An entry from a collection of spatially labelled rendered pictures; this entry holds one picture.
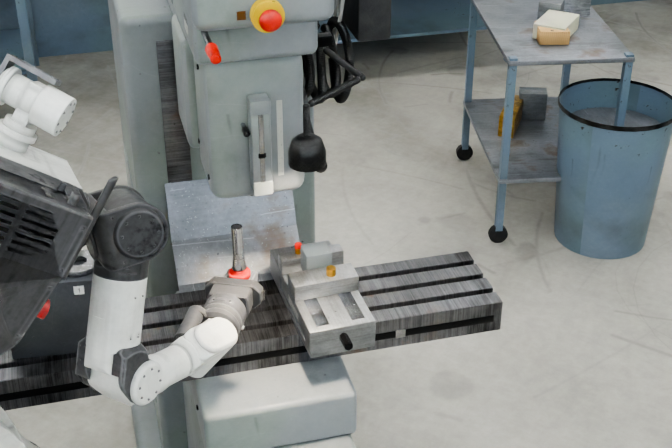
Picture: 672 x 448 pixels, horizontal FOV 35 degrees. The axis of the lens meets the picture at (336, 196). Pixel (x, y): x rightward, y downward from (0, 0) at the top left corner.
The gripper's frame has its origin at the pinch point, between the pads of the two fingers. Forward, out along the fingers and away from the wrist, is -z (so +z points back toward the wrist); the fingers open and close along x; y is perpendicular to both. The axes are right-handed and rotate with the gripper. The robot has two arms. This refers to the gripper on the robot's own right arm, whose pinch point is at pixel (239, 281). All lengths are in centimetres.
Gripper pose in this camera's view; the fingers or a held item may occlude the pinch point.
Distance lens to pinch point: 228.4
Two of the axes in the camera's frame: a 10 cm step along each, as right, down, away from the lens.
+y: 0.0, 8.7, 4.9
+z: -1.8, 4.8, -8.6
